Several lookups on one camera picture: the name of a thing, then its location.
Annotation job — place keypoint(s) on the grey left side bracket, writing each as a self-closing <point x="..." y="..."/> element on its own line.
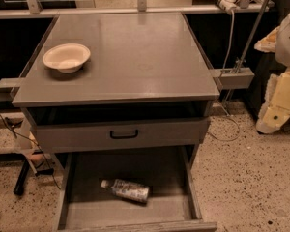
<point x="9" y="88"/>

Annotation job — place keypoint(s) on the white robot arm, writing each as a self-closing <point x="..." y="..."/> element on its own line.
<point x="278" y="42"/>

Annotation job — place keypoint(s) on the grey metal side bracket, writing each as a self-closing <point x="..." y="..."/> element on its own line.
<point x="229" y="80"/>

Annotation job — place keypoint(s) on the grey rear rail shelf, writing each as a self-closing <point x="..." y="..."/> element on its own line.
<point x="198" y="9"/>

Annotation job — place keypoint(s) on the open grey lower drawer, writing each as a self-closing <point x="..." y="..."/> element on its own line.
<point x="172" y="206"/>

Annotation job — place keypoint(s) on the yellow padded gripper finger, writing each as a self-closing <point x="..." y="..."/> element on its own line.
<point x="275" y="111"/>

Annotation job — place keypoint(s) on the clear plastic water bottle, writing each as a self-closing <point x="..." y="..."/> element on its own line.
<point x="126" y="189"/>

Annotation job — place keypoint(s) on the black drawer handle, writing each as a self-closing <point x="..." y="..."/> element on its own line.
<point x="119" y="135"/>

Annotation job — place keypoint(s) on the white paper bowl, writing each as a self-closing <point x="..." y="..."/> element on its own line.
<point x="67" y="57"/>

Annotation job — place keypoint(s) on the closed grey upper drawer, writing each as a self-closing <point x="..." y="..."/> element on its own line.
<point x="95" y="136"/>

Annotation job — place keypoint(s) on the black floor stand leg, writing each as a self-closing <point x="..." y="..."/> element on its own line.
<point x="38" y="163"/>

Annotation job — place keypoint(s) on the diagonal metal rod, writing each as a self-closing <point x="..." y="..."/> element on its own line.
<point x="239" y="62"/>

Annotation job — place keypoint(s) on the grey cabinet with counter top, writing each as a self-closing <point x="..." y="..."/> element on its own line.
<point x="142" y="67"/>

